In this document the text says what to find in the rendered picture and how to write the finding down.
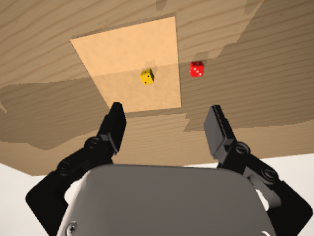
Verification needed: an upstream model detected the red die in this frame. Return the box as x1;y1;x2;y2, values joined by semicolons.
190;61;204;77

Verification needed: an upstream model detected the tan mat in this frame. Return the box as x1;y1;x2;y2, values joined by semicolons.
70;16;181;113

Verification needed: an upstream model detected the yellow die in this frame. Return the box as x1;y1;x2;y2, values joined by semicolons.
140;69;154;85

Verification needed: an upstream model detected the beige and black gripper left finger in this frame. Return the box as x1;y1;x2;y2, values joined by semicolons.
25;102;127;236

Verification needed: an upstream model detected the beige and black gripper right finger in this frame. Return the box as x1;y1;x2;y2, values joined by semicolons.
203;105;313;236

